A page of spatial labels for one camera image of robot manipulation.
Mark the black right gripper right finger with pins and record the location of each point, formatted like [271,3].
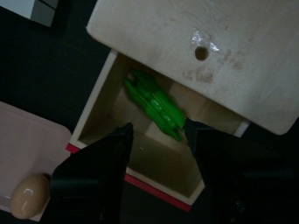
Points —
[241,180]

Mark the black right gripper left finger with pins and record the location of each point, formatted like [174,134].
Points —
[94,175]

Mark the wooden drawer with red front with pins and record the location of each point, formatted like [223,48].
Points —
[163,163]

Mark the beige toy egg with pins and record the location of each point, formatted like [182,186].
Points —
[30,196]

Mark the pink plastic tray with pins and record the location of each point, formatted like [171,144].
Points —
[27,140]

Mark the green toy pea pod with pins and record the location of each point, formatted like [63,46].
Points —
[155,102]

